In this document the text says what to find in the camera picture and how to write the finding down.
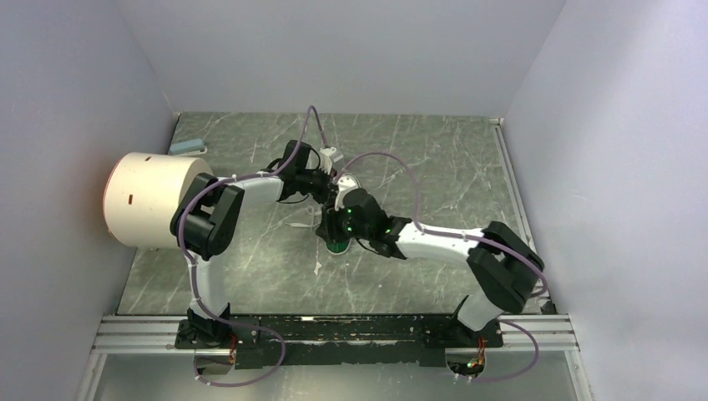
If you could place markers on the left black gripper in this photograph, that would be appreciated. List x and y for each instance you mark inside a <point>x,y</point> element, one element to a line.
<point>324,195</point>

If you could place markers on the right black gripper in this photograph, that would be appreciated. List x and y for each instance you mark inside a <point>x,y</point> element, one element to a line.
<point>328,230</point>

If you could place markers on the white shoelace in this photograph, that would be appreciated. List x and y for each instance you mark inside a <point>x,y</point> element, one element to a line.
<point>313,218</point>

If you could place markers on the green canvas sneaker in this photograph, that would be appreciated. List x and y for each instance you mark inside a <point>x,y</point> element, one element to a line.
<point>341,247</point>

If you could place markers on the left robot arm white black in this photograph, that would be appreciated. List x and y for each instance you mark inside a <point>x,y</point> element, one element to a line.
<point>205,221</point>

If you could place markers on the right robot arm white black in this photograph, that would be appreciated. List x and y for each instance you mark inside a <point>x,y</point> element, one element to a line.
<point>505,268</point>

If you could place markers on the small light blue block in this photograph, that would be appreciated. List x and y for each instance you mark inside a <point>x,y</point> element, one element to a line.
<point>188,148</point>

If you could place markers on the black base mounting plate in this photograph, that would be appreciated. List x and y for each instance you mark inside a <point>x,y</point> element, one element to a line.
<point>260,341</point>

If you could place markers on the cream cylindrical container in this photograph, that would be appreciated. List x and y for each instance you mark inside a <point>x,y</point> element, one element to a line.
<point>142,195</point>

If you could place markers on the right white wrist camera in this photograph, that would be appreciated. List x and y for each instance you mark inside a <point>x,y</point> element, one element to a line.
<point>339,200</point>

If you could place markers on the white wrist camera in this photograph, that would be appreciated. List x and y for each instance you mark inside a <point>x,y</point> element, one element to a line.
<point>339,200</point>
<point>332,160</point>

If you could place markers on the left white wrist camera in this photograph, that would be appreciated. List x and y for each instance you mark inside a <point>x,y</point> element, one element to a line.
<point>332,160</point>

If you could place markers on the aluminium frame rail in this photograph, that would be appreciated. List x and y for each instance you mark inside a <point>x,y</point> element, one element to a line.
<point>155,334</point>

